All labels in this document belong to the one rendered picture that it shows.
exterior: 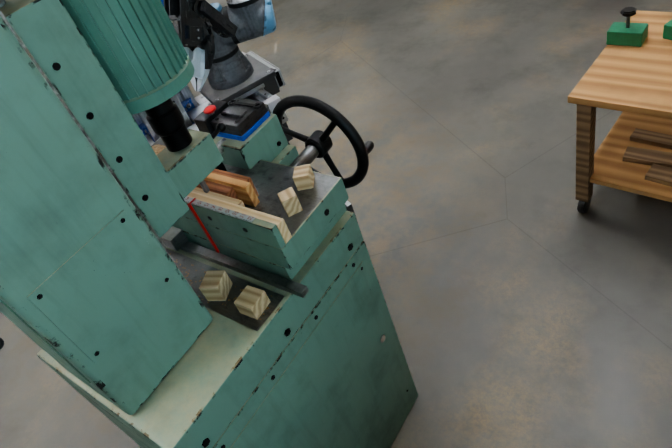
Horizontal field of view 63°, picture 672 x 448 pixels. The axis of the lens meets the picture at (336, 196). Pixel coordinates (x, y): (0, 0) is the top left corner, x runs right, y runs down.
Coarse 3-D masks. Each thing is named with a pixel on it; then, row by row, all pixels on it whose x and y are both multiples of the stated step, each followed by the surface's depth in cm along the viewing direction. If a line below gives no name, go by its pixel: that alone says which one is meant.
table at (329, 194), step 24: (288, 144) 132; (240, 168) 124; (264, 168) 121; (288, 168) 119; (264, 192) 115; (312, 192) 110; (336, 192) 111; (312, 216) 106; (216, 240) 115; (240, 240) 108; (312, 240) 108; (288, 264) 103
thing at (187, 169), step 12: (192, 132) 107; (204, 132) 106; (192, 144) 104; (204, 144) 104; (168, 156) 103; (180, 156) 101; (192, 156) 103; (204, 156) 105; (216, 156) 108; (168, 168) 100; (180, 168) 101; (192, 168) 103; (204, 168) 106; (180, 180) 102; (192, 180) 104; (180, 192) 102
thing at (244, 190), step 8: (208, 176) 115; (216, 176) 114; (224, 176) 113; (224, 184) 113; (232, 184) 111; (240, 184) 110; (248, 184) 109; (240, 192) 111; (248, 192) 109; (248, 200) 111; (256, 200) 112
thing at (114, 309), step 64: (0, 64) 67; (0, 128) 68; (64, 128) 75; (0, 192) 70; (64, 192) 76; (0, 256) 71; (64, 256) 78; (128, 256) 87; (64, 320) 80; (128, 320) 89; (192, 320) 101; (128, 384) 92
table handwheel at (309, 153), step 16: (288, 96) 133; (304, 96) 129; (320, 112) 128; (336, 112) 127; (352, 128) 127; (320, 144) 135; (352, 144) 129; (304, 160) 133; (368, 160) 133; (352, 176) 139
